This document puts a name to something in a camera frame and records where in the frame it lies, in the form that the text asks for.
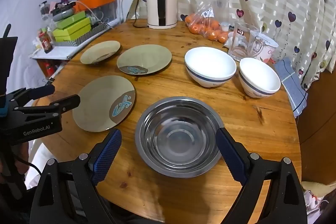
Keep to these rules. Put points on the white bowl blue stripe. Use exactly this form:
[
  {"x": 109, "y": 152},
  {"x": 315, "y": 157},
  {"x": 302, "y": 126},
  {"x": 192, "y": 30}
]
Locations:
[
  {"x": 210, "y": 61},
  {"x": 260, "y": 77}
]

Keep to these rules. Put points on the dark green box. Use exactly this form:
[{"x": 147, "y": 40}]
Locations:
[{"x": 71, "y": 18}]

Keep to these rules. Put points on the grey zigzag patterned box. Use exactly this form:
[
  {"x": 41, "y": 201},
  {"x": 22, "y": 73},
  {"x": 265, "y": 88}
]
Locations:
[{"x": 98, "y": 29}]

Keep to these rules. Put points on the white printed cup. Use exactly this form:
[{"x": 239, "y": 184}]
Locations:
[{"x": 270, "y": 49}]

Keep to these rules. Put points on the glass jar dark lid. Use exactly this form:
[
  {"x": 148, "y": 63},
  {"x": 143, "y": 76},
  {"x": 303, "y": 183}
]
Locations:
[{"x": 44, "y": 10}]

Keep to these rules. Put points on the grey oval case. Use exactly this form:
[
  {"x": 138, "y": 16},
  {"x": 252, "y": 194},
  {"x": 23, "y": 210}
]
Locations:
[{"x": 63, "y": 12}]

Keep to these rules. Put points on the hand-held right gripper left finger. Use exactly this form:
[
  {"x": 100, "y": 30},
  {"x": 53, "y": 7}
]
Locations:
[{"x": 107, "y": 155}]

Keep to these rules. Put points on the red label jar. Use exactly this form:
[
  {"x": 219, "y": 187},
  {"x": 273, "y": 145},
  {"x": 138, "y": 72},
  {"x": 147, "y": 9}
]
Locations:
[{"x": 46, "y": 43}]

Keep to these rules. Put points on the white plastic packet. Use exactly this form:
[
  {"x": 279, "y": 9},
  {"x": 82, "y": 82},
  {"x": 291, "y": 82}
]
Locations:
[{"x": 231, "y": 41}]

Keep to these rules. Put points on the white side shelf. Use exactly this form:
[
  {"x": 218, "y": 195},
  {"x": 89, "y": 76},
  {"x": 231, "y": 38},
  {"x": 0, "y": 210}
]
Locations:
[{"x": 55, "y": 52}]

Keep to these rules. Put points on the beige plate blue print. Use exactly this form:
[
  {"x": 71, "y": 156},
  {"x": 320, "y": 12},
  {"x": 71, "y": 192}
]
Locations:
[
  {"x": 101, "y": 50},
  {"x": 102, "y": 103},
  {"x": 144, "y": 57}
]

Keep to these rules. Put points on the brown wooden cabinet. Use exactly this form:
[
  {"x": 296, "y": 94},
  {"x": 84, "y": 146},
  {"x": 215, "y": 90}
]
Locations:
[{"x": 317, "y": 129}]

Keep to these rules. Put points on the stainless steel bowl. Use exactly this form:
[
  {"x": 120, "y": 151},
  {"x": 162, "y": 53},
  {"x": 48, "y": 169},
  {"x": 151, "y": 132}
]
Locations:
[{"x": 178, "y": 134}]

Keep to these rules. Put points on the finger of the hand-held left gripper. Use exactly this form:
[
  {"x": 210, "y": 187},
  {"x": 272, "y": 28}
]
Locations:
[
  {"x": 34, "y": 92},
  {"x": 67, "y": 102}
]

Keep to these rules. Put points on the blue checked cloth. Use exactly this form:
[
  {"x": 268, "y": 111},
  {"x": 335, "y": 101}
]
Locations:
[{"x": 291, "y": 85}]

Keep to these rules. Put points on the cream electric kettle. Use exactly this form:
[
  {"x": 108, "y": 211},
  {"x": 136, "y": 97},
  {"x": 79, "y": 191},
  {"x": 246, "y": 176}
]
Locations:
[{"x": 161, "y": 8}]

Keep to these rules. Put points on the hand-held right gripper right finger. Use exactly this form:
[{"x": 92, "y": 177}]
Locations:
[{"x": 231, "y": 155}]

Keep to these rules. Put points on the small white jelly cup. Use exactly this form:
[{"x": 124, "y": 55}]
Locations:
[{"x": 225, "y": 26}]

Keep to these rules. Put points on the clear glass mug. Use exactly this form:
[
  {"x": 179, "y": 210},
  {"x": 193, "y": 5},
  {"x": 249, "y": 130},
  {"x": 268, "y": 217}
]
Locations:
[{"x": 241, "y": 48}]

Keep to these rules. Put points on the plastic bag of oranges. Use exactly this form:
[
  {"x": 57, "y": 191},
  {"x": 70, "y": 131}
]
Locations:
[{"x": 207, "y": 27}]

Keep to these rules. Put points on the red container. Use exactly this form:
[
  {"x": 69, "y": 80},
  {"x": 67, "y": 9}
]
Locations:
[{"x": 49, "y": 69}]

